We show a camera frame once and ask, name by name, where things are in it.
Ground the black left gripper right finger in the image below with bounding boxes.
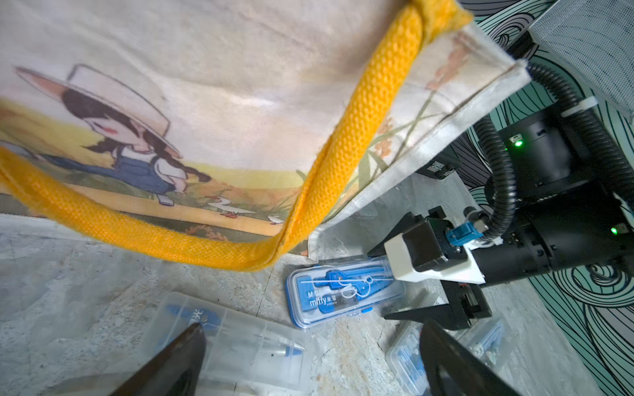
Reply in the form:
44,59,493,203
419,320,519,396

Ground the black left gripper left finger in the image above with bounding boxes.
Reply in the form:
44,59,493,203
111,323,206,395

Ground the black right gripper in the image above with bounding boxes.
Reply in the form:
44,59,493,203
368,206,493,331

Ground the blue miffy compass case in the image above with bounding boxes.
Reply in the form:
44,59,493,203
285,257,406,329

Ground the white canvas tote bag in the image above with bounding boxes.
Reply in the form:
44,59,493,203
1,1,529,271

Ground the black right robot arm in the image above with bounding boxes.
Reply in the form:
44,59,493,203
371,99,633,330

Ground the small blue compass case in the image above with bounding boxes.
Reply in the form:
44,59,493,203
386,322,429,395

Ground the blue compass frosted case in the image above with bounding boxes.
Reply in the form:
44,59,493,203
140,292,317,393

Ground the small clear refill case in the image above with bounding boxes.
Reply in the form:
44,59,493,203
458,317,507,363

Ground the black corrugated cable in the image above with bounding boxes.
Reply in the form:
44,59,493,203
465,61,634,244

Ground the white mesh wire shelf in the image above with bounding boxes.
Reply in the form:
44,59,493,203
528,1,633,123

